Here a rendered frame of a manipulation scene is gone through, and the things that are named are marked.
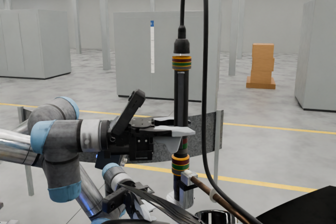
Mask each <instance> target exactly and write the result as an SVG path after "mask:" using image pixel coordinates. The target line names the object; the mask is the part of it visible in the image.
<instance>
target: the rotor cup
mask: <svg viewBox="0 0 336 224"><path fill-rule="evenodd" d="M209 213H211V224H235V217H234V216H233V215H232V214H231V213H230V212H228V211H226V210H218V209H207V210H201V211H198V212H196V213H195V214H194V215H195V216H197V217H198V218H199V219H200V220H202V221H203V222H204V223H205V224H209Z"/></svg>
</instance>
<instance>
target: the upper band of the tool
mask: <svg viewBox="0 0 336 224"><path fill-rule="evenodd" d="M191 58H192V57H191V56H183V55H180V56H172V59H191ZM172 62H174V61H172ZM190 62H191V61H190ZM190 62H174V63H190ZM172 66H176V67H187V66H191V65H187V66H177V65H172ZM174 70H176V71H188V70H190V69H174Z"/></svg>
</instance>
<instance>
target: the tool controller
mask: <svg viewBox="0 0 336 224"><path fill-rule="evenodd" d="M118 117H119V116H117V117H116V118H115V119H114V120H113V121H112V122H111V123H110V124H109V125H110V128H113V125H114V124H115V122H116V121H117V119H118ZM126 155H127V154H126ZM126 155H111V156H110V158H104V150H101V151H98V152H97V157H96V161H95V166H94V167H95V168H97V169H100V170H103V168H104V167H105V166H106V165H107V164H110V163H116V164H118V165H119V166H122V167H124V166H125V163H126V162H127V158H125V157H126Z"/></svg>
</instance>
